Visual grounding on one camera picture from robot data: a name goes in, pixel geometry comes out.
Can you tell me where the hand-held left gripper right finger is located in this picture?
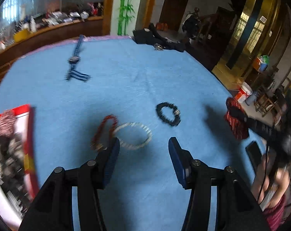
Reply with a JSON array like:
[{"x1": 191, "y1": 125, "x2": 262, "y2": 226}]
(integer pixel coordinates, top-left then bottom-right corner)
[{"x1": 168, "y1": 137, "x2": 272, "y2": 231}]

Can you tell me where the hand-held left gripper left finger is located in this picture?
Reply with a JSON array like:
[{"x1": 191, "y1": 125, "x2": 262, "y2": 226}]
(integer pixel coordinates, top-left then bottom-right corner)
[{"x1": 18, "y1": 137, "x2": 121, "y2": 231}]

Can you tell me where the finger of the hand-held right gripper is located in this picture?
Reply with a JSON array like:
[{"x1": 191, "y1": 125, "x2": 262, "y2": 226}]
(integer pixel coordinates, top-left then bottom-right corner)
[{"x1": 232, "y1": 108, "x2": 284, "y2": 147}]

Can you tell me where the red patterned scrunchie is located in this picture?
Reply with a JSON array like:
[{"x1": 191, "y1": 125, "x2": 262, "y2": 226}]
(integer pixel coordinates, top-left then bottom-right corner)
[{"x1": 224, "y1": 97, "x2": 249, "y2": 140}]

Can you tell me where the red bead bracelet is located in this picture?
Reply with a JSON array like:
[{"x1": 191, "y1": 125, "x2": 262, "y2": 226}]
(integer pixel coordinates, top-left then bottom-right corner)
[{"x1": 91, "y1": 114, "x2": 118, "y2": 151}]

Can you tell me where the beige bead bracelet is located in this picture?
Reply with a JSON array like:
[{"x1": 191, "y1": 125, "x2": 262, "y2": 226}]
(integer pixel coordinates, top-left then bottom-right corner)
[{"x1": 113, "y1": 122, "x2": 153, "y2": 151}]

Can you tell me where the red cardboard box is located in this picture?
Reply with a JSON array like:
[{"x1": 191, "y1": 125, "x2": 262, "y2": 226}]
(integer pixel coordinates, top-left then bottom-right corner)
[{"x1": 0, "y1": 104, "x2": 40, "y2": 229}]

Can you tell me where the black grey organza scrunchie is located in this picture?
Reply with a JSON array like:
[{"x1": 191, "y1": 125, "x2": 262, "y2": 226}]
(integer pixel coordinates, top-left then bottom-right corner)
[{"x1": 0, "y1": 135, "x2": 26, "y2": 181}]

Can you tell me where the person's right forearm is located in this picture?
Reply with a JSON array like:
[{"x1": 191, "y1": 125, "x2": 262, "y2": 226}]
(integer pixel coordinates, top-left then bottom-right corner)
[{"x1": 263, "y1": 194, "x2": 288, "y2": 231}]

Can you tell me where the person's right hand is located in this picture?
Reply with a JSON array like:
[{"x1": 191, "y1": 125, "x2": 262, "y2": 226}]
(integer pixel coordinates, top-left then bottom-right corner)
[{"x1": 251, "y1": 155, "x2": 291, "y2": 208}]

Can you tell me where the black phone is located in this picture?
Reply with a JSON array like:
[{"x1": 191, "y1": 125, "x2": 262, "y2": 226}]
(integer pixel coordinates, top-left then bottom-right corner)
[{"x1": 246, "y1": 141, "x2": 264, "y2": 174}]

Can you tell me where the wooden stool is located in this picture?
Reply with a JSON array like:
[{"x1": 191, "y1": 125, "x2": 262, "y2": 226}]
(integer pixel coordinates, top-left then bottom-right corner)
[{"x1": 255, "y1": 93, "x2": 276, "y2": 117}]

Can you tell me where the white plastic bucket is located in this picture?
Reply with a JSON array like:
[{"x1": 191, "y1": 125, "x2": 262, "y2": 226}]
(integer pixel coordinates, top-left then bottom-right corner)
[{"x1": 235, "y1": 81, "x2": 253, "y2": 104}]

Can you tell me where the red plaid scrunchie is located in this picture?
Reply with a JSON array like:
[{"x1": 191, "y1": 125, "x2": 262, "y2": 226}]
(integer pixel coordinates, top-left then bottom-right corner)
[{"x1": 0, "y1": 109, "x2": 29, "y2": 137}]

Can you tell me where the black bag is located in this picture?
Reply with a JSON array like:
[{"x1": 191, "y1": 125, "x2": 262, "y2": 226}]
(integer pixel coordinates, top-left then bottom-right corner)
[{"x1": 133, "y1": 23, "x2": 186, "y2": 53}]

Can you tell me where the black jacket on rack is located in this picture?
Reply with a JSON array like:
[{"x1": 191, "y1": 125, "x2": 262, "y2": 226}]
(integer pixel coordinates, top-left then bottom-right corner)
[{"x1": 183, "y1": 8, "x2": 202, "y2": 39}]

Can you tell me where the wooden counter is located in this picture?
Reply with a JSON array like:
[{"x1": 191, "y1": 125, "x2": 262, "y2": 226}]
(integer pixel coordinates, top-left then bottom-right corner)
[{"x1": 0, "y1": 16, "x2": 105, "y2": 78}]

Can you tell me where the yellow box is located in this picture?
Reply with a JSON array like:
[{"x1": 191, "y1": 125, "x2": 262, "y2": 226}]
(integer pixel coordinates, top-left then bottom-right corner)
[{"x1": 14, "y1": 30, "x2": 30, "y2": 41}]

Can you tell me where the wooden door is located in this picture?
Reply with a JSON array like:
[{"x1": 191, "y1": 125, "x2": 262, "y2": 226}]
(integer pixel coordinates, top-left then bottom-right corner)
[{"x1": 159, "y1": 0, "x2": 192, "y2": 32}]

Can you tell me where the black bead bracelet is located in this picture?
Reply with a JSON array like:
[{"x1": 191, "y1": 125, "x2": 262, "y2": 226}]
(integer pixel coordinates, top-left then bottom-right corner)
[{"x1": 156, "y1": 102, "x2": 181, "y2": 127}]

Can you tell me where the blue striped strap watch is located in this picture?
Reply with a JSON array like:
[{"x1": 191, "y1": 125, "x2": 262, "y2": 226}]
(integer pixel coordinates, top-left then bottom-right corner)
[{"x1": 64, "y1": 34, "x2": 91, "y2": 83}]

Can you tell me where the green bamboo wall painting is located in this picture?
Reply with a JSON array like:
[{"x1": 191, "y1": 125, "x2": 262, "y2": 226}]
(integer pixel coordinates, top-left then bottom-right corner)
[{"x1": 117, "y1": 0, "x2": 140, "y2": 35}]

